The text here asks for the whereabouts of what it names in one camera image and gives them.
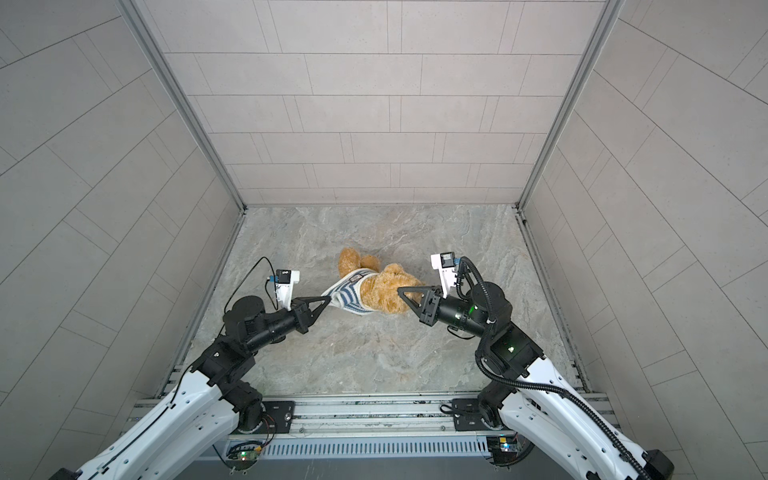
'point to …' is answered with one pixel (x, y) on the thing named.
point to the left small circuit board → (244, 455)
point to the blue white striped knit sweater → (346, 295)
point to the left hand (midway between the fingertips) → (334, 301)
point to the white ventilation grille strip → (371, 447)
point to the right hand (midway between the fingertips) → (399, 300)
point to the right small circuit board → (504, 449)
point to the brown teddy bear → (380, 291)
